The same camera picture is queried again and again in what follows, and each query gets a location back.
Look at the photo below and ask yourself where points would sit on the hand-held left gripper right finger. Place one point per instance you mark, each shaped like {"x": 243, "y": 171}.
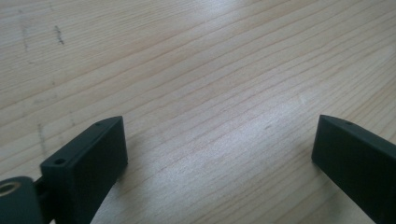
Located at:
{"x": 358, "y": 161}

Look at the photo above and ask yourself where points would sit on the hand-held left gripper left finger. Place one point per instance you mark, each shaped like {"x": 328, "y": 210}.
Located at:
{"x": 84, "y": 161}

